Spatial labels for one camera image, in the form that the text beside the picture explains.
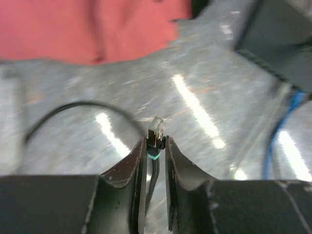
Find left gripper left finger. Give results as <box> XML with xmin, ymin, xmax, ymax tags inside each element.
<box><xmin>0</xmin><ymin>138</ymin><xmax>147</xmax><ymax>234</ymax></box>

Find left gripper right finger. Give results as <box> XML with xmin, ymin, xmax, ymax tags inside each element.
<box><xmin>165</xmin><ymin>136</ymin><xmax>312</xmax><ymax>234</ymax></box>

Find black ethernet cable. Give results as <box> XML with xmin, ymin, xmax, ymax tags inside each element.
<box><xmin>24</xmin><ymin>101</ymin><xmax>164</xmax><ymax>215</ymax></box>

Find blue ethernet cable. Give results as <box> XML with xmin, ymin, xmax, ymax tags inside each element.
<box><xmin>262</xmin><ymin>90</ymin><xmax>308</xmax><ymax>180</ymax></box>

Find red cloth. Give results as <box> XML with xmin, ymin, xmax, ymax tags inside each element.
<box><xmin>0</xmin><ymin>0</ymin><xmax>192</xmax><ymax>65</ymax></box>

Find black network switch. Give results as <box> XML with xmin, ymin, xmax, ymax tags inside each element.
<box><xmin>234</xmin><ymin>0</ymin><xmax>312</xmax><ymax>93</ymax></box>

